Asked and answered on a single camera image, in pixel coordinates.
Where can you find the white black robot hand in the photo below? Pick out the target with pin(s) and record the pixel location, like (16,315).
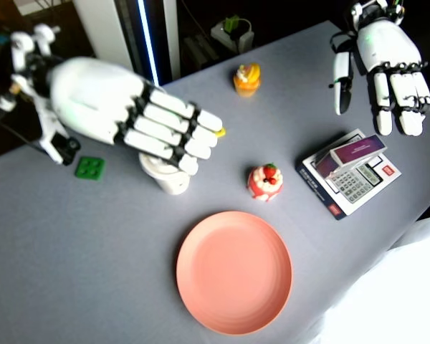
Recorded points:
(93,96)
(387,46)

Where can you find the purple and white box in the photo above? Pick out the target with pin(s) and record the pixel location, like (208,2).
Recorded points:
(358,148)

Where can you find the white cup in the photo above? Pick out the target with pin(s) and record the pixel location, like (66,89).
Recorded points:
(170,181)

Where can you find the white calculator box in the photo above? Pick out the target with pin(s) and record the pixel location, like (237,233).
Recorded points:
(358,186)

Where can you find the pink round plate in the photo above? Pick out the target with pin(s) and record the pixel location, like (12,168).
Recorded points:
(233,272)

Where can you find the white pillar with blue light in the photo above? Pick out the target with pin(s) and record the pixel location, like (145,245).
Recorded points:
(104,28)

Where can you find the green toy block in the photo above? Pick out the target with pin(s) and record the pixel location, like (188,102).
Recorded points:
(89,168)

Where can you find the yellow toy block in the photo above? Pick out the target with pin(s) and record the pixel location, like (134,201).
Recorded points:
(221,133)

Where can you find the white power strip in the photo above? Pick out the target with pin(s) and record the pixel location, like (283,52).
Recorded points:
(244,39)

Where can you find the orange cupcake toy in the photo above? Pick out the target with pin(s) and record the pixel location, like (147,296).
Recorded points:
(247,80)

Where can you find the grey tablecloth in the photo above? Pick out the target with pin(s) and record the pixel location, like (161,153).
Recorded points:
(93,251)

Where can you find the green plug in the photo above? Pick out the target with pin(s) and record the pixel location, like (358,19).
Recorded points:
(231,23)

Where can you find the red strawberry cake toy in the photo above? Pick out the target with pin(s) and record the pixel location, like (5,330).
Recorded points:
(265,182)

